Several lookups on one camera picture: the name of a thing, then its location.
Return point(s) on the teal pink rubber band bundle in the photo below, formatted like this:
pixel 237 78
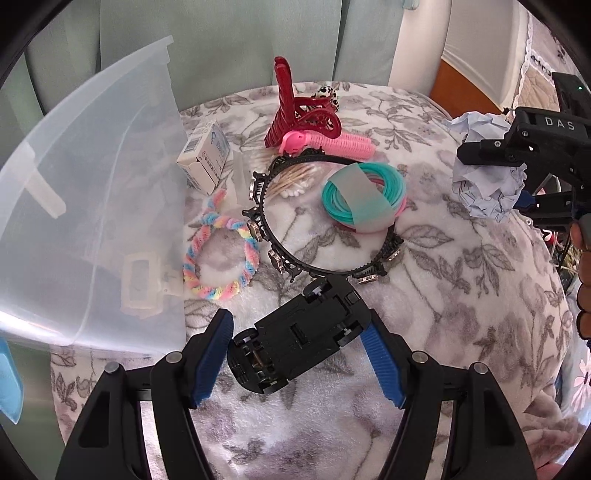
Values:
pixel 337 203

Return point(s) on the quilted lace-trimmed cloth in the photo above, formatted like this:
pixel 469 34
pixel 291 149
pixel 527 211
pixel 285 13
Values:
pixel 540 50

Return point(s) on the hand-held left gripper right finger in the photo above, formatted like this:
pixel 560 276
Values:
pixel 383 364

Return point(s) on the person's right hand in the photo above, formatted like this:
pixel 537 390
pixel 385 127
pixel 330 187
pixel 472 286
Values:
pixel 582 235

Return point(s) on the clear plastic container blue latches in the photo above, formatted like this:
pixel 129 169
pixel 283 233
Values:
pixel 92 184

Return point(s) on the pale paper ball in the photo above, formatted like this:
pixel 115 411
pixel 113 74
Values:
pixel 485 198

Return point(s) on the wooden bed frame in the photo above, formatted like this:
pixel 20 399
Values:
pixel 461 83

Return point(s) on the pink hair roller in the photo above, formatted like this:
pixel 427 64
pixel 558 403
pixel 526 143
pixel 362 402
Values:
pixel 341 146

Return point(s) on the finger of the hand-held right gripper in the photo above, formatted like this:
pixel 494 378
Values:
pixel 549 207
pixel 494 152

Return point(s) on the red hair claw clip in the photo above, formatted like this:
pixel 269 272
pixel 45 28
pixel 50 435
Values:
pixel 302 117

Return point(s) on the black toy car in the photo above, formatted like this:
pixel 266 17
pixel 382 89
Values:
pixel 300 332

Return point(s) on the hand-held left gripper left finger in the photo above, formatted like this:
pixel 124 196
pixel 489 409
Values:
pixel 212 355

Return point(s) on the white rounded panel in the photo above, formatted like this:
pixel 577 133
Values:
pixel 485 46

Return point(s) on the small white cardboard box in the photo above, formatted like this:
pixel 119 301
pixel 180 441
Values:
pixel 203 157

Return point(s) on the black jewelled headband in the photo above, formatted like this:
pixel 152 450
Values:
pixel 258 230

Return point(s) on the pale green curtain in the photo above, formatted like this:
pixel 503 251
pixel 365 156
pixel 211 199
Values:
pixel 231 37

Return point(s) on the grey floral fleece blanket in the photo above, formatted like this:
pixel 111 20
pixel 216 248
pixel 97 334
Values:
pixel 461 300

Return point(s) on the black white spotted scrunchie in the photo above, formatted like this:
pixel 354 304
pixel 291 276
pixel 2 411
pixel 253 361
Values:
pixel 327 93

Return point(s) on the bag of cotton swabs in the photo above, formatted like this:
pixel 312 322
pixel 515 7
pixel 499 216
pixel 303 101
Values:
pixel 295 182

